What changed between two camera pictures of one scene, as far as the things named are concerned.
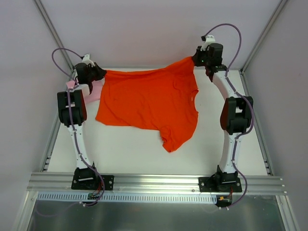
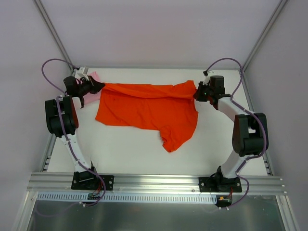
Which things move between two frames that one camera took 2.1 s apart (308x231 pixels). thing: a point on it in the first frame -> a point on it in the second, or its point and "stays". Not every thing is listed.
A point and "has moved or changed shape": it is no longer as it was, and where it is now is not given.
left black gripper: (96, 72) -> (91, 84)
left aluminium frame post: (40, 6) stays
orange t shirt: (160, 99) has moved or changed shape
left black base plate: (88, 179) stays
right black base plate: (221, 182) stays
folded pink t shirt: (96, 90) stays
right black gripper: (198, 57) -> (199, 91)
